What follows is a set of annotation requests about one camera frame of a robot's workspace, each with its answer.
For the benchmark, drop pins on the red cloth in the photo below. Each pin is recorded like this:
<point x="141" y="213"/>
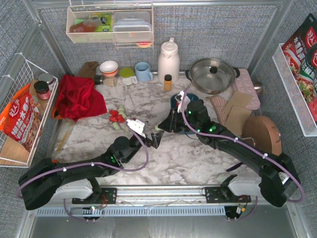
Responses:
<point x="77" y="99"/>

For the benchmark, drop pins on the pepper grinder bottle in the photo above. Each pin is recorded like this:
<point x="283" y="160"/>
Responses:
<point x="101" y="80"/>

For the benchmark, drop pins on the pink egg tray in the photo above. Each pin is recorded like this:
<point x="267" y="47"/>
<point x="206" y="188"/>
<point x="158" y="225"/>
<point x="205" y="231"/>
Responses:
<point x="243" y="84"/>

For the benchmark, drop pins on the red seasoning packet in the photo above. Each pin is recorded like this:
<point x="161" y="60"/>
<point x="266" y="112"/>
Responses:
<point x="300" y="51"/>

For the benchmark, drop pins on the clear plastic container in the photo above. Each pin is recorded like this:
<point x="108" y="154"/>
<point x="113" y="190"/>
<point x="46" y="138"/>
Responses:
<point x="132" y="26"/>

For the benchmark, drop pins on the dark lid jar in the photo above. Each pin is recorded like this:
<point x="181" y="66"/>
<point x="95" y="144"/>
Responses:
<point x="42" y="90"/>

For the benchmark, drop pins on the brown cardboard sheet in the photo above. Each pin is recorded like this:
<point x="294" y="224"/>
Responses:
<point x="239" y="99"/>
<point x="236" y="119"/>

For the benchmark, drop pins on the white right wall basket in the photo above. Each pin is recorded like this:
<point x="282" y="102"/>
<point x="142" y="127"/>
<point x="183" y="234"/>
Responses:
<point x="299" y="105"/>

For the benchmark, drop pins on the white wire side basket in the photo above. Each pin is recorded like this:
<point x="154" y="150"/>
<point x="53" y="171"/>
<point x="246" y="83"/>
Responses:
<point x="12" y="153"/>

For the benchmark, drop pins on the silver lid jar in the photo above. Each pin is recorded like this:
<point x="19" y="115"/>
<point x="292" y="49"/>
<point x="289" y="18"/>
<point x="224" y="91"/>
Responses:
<point x="48" y="78"/>

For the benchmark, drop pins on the blue mug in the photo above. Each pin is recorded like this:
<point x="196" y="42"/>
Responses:
<point x="143" y="72"/>

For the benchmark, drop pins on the white orange striped bowl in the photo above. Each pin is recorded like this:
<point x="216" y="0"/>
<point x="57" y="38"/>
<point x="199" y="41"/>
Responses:
<point x="109" y="68"/>

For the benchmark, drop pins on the brown paper bag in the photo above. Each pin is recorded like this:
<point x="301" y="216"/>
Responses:
<point x="88" y="70"/>

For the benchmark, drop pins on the round wooden board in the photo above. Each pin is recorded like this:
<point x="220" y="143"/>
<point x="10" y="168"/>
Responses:
<point x="261" y="132"/>

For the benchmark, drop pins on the orange spice bottle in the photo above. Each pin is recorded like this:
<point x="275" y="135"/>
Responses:
<point x="167" y="82"/>

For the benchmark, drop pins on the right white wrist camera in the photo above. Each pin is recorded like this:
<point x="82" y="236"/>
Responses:
<point x="180" y="98"/>

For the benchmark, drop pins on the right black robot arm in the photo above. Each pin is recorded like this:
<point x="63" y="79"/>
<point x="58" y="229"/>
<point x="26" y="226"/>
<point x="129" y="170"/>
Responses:
<point x="279" y="179"/>

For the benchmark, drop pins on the cream wall storage box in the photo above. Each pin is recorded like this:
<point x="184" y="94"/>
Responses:
<point x="81" y="29"/>

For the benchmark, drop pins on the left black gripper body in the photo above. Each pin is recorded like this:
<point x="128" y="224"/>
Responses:
<point x="150" y="140"/>

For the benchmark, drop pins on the stainless steel pot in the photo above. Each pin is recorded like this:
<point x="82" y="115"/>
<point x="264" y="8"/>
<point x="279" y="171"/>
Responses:
<point x="212" y="76"/>

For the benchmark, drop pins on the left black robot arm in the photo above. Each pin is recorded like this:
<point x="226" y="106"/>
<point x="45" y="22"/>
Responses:
<point x="38" y="185"/>

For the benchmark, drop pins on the red snack bag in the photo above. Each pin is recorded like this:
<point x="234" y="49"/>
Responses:
<point x="19" y="120"/>

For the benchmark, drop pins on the green lidded cup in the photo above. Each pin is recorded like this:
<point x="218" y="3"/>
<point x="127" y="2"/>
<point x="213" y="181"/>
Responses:
<point x="127" y="76"/>

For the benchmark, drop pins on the white thermos jug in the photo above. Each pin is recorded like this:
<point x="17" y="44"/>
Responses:
<point x="169" y="61"/>

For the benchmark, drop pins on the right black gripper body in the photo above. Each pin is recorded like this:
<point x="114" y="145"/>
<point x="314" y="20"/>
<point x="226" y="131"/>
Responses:
<point x="175" y="121"/>

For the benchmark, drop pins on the striped oven mitt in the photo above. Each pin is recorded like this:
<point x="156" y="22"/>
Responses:
<point x="219" y="104"/>

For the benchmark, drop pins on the teal storage basket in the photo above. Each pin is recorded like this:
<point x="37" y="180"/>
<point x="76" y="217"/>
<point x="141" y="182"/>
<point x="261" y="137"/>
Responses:
<point x="174" y="102"/>

